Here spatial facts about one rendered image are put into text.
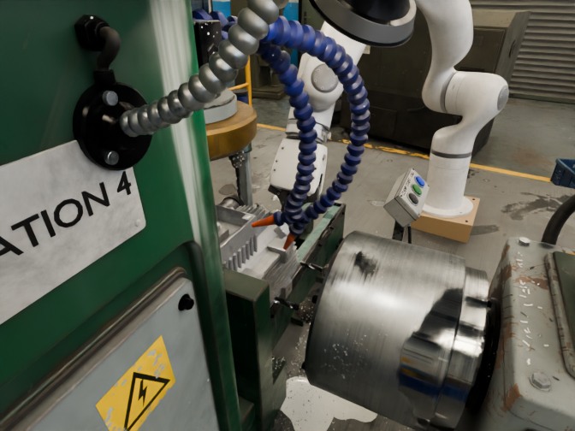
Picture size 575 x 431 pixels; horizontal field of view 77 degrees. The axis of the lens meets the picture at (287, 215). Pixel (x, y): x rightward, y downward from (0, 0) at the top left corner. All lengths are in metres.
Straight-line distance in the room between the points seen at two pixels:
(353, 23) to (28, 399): 0.25
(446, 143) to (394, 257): 0.74
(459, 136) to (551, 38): 6.08
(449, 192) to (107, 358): 1.14
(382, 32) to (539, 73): 7.08
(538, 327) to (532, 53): 6.85
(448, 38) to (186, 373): 0.96
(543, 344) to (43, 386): 0.44
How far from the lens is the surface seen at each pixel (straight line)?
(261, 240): 0.67
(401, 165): 1.75
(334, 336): 0.49
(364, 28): 0.22
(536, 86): 7.32
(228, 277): 0.50
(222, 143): 0.44
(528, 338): 0.48
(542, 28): 7.22
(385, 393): 0.51
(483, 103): 1.15
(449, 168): 1.23
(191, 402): 0.34
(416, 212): 0.86
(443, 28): 1.06
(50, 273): 0.19
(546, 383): 0.43
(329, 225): 1.00
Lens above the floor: 1.47
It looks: 31 degrees down
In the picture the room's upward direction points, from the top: straight up
